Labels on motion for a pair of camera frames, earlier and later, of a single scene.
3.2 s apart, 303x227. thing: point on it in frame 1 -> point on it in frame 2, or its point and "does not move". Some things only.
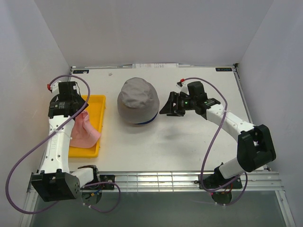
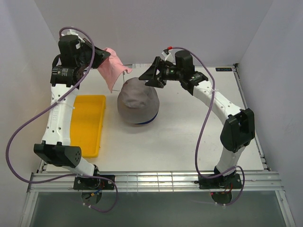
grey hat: (138, 101) does not move
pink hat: (84, 134) -> (111, 68)
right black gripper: (169, 109) -> (150, 74)
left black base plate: (102, 178) does not move
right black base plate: (211, 181) does not move
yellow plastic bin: (95, 109) does not move
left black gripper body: (76, 97) -> (84, 59)
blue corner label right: (223, 69) does not move
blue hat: (148, 121) does not move
